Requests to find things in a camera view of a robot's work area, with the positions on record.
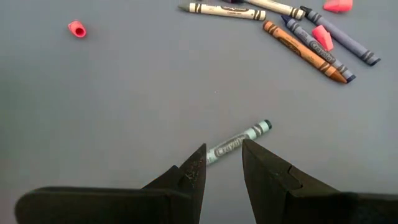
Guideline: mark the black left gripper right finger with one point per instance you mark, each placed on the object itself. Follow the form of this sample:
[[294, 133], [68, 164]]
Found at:
[[280, 199]]

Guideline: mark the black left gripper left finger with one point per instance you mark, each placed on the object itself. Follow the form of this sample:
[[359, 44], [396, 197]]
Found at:
[[140, 205]]

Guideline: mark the light blue crayon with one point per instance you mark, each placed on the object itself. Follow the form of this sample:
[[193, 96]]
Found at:
[[236, 143]]

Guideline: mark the orange brown crayon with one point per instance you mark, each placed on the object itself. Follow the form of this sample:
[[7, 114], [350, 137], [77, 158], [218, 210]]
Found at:
[[303, 51]]

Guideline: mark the pink eraser cap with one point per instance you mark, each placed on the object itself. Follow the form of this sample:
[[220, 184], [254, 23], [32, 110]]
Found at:
[[338, 5], [77, 29], [323, 38]]

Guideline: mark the white crayon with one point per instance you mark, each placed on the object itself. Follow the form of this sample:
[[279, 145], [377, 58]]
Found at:
[[222, 11], [276, 7]]

